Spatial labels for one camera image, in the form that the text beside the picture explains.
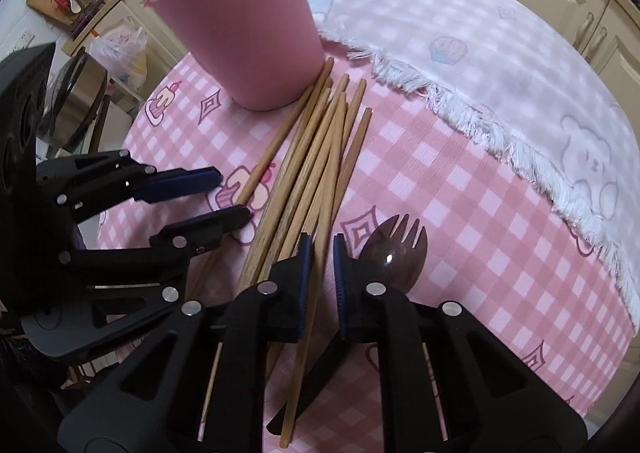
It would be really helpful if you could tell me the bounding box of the pink cup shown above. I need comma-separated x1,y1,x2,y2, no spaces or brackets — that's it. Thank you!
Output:
145,0,326,112

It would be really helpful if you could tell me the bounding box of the bundle of wooden chopsticks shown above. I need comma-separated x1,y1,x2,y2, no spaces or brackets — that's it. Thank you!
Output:
185,57,373,449

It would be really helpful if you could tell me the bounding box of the steel pot with lid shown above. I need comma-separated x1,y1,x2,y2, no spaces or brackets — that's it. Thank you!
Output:
39,52,111,149

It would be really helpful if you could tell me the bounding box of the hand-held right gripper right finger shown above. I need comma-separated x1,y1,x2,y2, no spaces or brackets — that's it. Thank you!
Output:
332,233,503,453

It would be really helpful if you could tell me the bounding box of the translucent plastic bag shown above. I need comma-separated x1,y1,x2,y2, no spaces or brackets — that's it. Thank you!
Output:
89,26,150,90

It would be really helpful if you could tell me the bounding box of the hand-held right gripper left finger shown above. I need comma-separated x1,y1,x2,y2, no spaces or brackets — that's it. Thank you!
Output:
57,232,313,453

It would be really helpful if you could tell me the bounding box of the white fringed checked cloth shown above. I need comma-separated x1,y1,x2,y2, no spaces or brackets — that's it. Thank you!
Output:
302,0,640,329

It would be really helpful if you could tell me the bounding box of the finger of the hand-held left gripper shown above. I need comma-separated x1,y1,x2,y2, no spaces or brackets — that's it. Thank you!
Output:
36,150,222,224
50,204,251,360

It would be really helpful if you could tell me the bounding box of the pink checked tablecloth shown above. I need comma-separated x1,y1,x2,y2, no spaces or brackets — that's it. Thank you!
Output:
97,53,633,453

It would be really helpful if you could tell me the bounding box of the dark brown spork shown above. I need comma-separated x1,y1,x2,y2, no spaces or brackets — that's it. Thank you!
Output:
266,214,429,436

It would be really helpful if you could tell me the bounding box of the wooden cutting board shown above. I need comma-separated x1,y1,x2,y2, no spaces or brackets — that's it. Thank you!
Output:
26,0,106,26

